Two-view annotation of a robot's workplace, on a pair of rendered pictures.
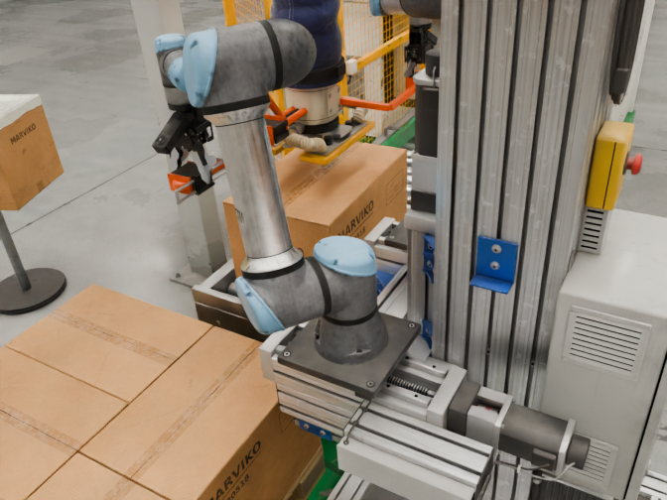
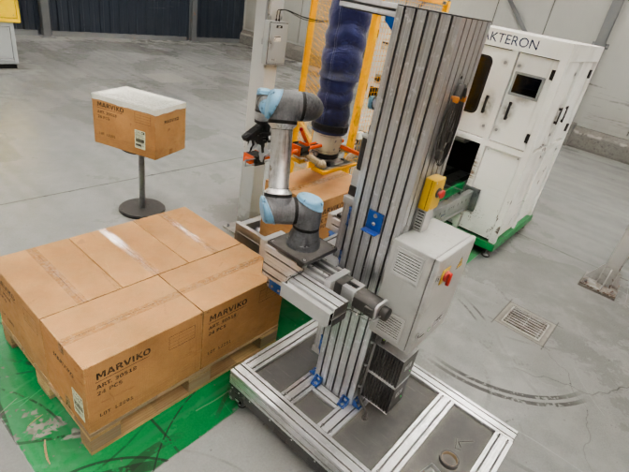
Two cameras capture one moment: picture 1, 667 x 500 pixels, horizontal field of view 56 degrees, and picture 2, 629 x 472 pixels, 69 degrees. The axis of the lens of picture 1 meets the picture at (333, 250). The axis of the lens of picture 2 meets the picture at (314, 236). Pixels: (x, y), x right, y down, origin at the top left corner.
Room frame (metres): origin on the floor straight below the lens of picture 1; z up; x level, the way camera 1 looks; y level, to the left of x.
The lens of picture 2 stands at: (-0.75, -0.18, 2.04)
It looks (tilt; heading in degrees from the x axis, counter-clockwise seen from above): 29 degrees down; 4
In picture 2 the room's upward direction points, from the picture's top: 11 degrees clockwise
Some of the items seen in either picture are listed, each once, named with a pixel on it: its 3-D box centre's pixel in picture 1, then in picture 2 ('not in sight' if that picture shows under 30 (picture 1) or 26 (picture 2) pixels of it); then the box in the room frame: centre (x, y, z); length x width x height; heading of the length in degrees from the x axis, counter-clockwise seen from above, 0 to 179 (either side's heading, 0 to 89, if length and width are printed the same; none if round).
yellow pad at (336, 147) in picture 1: (338, 136); (334, 164); (1.94, -0.05, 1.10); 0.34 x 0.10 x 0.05; 148
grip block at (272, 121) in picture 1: (268, 129); (299, 148); (1.78, 0.17, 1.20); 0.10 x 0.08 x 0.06; 58
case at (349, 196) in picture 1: (324, 223); (314, 209); (1.98, 0.03, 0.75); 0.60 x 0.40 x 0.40; 149
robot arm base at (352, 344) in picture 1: (349, 320); (304, 233); (0.99, -0.02, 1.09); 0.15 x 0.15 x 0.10
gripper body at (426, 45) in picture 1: (419, 43); not in sight; (2.08, -0.33, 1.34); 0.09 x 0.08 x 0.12; 149
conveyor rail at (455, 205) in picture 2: not in sight; (408, 230); (2.48, -0.68, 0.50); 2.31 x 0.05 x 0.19; 148
